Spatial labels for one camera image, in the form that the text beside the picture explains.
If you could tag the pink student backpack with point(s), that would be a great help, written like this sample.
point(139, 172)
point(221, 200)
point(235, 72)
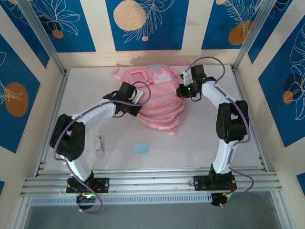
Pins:
point(159, 112)

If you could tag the light blue eraser pad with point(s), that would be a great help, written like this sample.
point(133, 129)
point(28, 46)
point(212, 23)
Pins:
point(140, 148)

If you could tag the small white bottle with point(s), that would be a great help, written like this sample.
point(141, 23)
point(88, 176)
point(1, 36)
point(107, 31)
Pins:
point(98, 143)

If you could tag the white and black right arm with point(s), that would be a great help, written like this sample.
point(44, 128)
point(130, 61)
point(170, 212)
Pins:
point(222, 155)

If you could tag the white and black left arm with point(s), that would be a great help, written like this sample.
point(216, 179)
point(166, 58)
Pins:
point(95, 112)

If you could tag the black base connector block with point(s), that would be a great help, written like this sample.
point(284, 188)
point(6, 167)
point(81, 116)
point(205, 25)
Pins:
point(218, 200)
point(83, 202)

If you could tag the aluminium table side rail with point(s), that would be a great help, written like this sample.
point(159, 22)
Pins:
point(59, 95)
point(239, 83)

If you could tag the aluminium frame post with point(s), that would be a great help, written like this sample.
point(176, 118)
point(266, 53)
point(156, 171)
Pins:
point(255, 35)
point(43, 38)

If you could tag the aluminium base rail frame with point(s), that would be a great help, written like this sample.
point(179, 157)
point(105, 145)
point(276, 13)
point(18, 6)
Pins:
point(152, 183)

